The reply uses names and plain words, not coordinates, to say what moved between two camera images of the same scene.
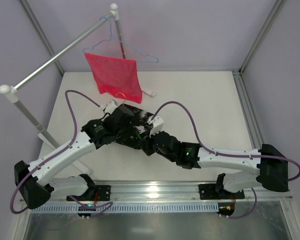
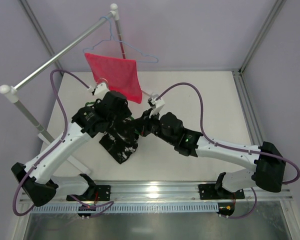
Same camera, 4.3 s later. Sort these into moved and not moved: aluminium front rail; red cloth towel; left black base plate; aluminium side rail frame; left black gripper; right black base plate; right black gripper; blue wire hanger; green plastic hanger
Moved: green plastic hanger; right black gripper; left black gripper
Not moved: left black base plate; blue wire hanger; aluminium front rail; aluminium side rail frame; red cloth towel; right black base plate
